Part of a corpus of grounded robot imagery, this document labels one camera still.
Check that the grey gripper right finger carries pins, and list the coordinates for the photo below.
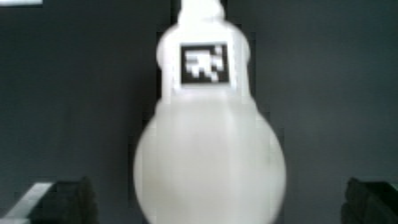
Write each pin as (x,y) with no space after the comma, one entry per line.
(370,206)

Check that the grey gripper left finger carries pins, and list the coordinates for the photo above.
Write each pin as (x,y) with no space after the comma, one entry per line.
(56,203)

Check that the white lamp bulb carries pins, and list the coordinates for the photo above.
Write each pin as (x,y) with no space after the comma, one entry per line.
(210,169)

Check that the white L-shaped fence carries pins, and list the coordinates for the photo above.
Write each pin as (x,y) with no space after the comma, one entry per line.
(20,3)

